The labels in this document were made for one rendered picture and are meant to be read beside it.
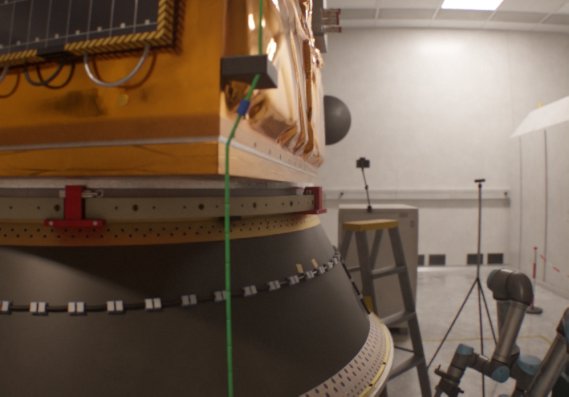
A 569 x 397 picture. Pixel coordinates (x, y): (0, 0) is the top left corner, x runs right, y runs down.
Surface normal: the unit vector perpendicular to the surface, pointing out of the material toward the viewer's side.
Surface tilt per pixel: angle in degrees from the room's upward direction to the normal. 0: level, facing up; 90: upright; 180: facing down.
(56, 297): 62
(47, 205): 90
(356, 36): 90
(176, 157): 90
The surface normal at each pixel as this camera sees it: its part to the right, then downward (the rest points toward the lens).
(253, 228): 0.66, -0.48
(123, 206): 0.41, -0.01
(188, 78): -0.06, 0.09
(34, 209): 0.21, -0.01
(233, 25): 0.76, 0.00
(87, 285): 0.30, -0.47
